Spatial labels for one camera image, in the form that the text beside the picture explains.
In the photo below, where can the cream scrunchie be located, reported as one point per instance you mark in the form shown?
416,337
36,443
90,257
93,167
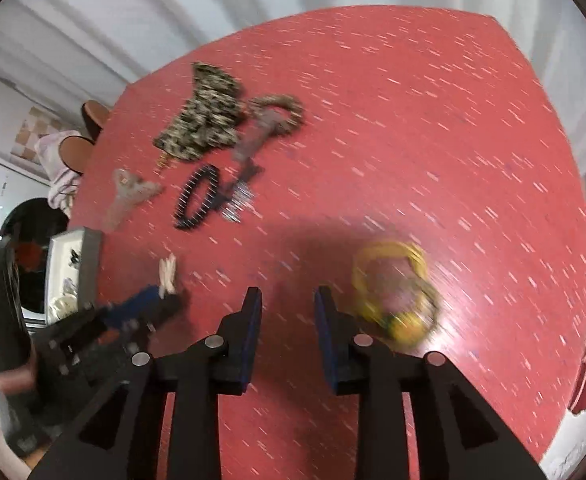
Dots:
63,306

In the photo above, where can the black rhinestone hair clip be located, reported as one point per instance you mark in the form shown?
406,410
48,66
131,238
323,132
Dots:
238,192

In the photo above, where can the leopard print scrunchie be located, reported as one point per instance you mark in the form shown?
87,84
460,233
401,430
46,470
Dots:
293,110

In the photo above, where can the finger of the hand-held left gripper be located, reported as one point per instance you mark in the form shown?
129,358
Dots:
133,302
163,310

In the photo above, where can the cream braided hair clip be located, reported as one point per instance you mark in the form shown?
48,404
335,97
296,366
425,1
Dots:
168,272

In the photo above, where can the clear frosted claw clip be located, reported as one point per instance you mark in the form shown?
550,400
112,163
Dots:
128,200

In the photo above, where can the red cloth in washing machine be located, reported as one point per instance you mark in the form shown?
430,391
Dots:
30,254

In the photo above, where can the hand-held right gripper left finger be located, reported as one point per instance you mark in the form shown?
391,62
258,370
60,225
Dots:
250,340

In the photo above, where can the grey cardboard box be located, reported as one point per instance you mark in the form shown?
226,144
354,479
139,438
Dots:
89,260

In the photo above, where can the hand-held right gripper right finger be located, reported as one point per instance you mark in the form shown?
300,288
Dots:
325,340

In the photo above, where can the small clear hair clip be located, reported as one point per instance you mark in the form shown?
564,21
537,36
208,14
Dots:
255,142

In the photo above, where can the white curtain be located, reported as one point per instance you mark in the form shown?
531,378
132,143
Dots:
173,0

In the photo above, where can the pink towel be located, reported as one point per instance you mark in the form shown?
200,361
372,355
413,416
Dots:
53,165

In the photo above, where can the leopard print hair bow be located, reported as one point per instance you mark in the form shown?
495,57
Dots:
203,115

